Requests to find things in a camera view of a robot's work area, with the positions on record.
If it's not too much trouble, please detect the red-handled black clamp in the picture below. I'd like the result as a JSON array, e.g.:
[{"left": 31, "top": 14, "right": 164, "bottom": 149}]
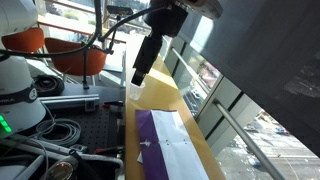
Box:
[
  {"left": 101, "top": 100, "right": 125, "bottom": 110},
  {"left": 93, "top": 145, "right": 125, "bottom": 156}
]

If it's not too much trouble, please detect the white paper sheet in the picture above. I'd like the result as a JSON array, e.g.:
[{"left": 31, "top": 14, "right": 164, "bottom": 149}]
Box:
[{"left": 136, "top": 152, "right": 145, "bottom": 165}]

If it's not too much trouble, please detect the clear plastic cup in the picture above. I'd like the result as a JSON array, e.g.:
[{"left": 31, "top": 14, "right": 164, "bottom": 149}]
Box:
[{"left": 129, "top": 79, "right": 147, "bottom": 102}]

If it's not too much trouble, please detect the grey cable coil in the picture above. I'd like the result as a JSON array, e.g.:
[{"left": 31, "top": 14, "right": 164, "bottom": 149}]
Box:
[{"left": 34, "top": 118, "right": 82, "bottom": 148}]

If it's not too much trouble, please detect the metal window handrail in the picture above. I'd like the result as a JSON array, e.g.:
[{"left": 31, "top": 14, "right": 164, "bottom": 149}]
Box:
[
  {"left": 170, "top": 47, "right": 215, "bottom": 98},
  {"left": 212, "top": 99, "right": 288, "bottom": 180}
]

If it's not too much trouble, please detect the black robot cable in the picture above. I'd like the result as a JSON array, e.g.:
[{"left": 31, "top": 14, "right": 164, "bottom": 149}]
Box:
[{"left": 0, "top": 0, "right": 168, "bottom": 62}]

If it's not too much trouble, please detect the black camera on stand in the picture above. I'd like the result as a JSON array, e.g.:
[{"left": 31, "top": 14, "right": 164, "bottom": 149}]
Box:
[{"left": 81, "top": 4, "right": 135, "bottom": 90}]

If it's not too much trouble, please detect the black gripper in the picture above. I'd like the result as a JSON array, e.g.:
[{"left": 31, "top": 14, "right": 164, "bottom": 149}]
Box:
[{"left": 130, "top": 0, "right": 190, "bottom": 87}]

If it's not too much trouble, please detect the black cable coil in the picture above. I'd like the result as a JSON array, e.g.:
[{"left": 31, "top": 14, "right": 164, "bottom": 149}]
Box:
[{"left": 32, "top": 74, "right": 66, "bottom": 98}]

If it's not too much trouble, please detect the aluminium profile rail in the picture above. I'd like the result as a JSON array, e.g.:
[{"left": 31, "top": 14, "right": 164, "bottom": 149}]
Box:
[{"left": 37, "top": 93, "right": 101, "bottom": 112}]

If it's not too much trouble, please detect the dark roller blind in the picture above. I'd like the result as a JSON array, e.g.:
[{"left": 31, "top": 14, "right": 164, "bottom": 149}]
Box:
[{"left": 176, "top": 0, "right": 320, "bottom": 158}]

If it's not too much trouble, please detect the round metal cap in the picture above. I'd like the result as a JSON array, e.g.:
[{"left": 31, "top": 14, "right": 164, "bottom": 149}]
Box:
[{"left": 49, "top": 155, "right": 79, "bottom": 180}]

